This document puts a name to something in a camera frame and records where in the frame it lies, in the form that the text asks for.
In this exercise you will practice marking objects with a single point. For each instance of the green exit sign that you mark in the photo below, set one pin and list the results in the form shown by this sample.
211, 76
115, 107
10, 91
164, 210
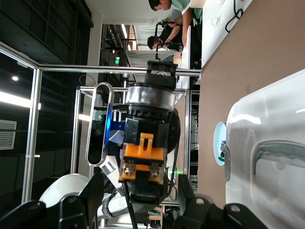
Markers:
117, 60

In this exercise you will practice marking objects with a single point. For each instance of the white bench surface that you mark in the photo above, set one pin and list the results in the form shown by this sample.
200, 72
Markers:
212, 35

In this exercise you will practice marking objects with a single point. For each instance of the light blue round plate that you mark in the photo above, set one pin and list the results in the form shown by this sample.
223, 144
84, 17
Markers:
218, 138

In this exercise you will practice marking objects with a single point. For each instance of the person in green shirt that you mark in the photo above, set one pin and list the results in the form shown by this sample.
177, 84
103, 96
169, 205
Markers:
188, 14

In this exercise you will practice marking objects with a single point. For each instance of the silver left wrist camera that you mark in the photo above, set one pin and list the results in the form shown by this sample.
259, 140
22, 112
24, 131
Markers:
97, 143

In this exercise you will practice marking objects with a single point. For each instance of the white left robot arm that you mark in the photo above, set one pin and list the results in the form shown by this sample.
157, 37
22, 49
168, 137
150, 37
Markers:
57, 188

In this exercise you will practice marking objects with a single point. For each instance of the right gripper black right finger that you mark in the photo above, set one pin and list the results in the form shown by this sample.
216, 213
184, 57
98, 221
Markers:
202, 214

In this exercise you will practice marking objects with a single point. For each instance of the person in black shirt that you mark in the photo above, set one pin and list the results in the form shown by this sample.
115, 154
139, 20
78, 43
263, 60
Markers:
166, 35

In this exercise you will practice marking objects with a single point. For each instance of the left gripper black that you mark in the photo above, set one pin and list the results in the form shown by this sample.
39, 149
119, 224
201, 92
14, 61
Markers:
174, 133

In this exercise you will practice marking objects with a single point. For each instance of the aluminium profile frame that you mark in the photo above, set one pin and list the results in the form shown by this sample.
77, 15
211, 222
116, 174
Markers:
33, 119

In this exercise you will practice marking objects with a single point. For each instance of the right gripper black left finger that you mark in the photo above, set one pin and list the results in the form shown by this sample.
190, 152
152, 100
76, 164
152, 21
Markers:
78, 210

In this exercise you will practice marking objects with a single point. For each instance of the white lunch box grey latches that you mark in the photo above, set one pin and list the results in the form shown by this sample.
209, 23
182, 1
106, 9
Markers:
274, 119

